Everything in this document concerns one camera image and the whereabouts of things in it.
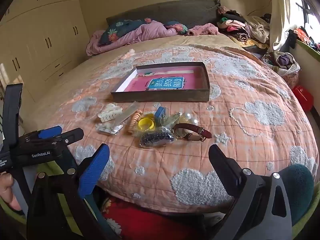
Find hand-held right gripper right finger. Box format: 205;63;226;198
209;144;293;240

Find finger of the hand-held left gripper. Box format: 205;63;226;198
17;126;85;176
2;83;23;153

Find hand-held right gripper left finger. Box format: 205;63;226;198
26;144;118;240

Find earring card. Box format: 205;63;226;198
96;123;123;135

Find white hair claw clip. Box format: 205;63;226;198
97;104;122;123

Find small clear plastic bag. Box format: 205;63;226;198
110;101;139;128

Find brown strap wristwatch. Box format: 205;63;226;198
172;123;212;142

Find pink shallow box tray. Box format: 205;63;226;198
111;62;210;103

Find person's left hand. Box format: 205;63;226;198
0;172;23;212

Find orange tufted cloud blanket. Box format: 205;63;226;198
30;44;319;209

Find teal fuzzy cloth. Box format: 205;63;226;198
280;164;314;227

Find pearl ornament in clear bag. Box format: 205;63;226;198
179;112;199;126

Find red patterned cloth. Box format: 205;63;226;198
102;197;204;240

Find cream wardrobe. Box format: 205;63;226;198
0;0;90;105

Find small blue box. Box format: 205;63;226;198
154;107;167;127

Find red plastic stool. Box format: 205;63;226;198
292;85;314;112

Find dark floral pillow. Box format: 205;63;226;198
100;17;188;44

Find bag of clothes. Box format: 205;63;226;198
261;51;300;77

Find pink quilt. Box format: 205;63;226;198
86;21;177;57

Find beige bedsheet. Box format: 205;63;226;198
57;34;242;77

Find pile of clothes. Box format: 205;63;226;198
216;6;272;48

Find pink fuzzy garment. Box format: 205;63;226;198
186;23;220;36

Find clothes on windowsill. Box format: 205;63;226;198
287;27;320;53

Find cream curtain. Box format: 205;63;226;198
269;0;304;53

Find grey padded headboard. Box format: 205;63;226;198
106;0;220;28

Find barred window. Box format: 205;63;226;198
296;0;320;30

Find clear bag with gold chain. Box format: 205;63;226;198
160;112;183;133

